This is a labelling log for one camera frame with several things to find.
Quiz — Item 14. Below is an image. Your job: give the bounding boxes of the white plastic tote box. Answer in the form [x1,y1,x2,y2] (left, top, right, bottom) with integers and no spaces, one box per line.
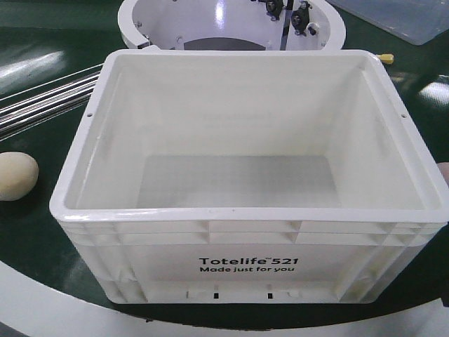
[50,47,448,304]

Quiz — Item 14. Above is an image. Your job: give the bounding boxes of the yellow plush egg toy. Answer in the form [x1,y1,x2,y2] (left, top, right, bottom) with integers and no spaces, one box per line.
[1,152,39,201]

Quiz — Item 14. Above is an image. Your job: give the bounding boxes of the white round turntable hub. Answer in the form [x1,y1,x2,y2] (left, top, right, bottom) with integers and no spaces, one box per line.
[117,1,346,51]

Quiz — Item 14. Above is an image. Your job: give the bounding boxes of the bundle of metal rods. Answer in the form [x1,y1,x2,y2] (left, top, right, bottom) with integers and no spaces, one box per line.
[1,64,102,140]

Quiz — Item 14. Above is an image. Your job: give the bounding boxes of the small yellow object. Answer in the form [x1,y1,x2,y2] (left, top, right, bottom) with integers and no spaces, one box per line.
[376,53,394,65]

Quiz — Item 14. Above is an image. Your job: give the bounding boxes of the clear plastic lid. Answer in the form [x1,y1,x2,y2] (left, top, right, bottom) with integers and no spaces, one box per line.
[330,0,448,46]

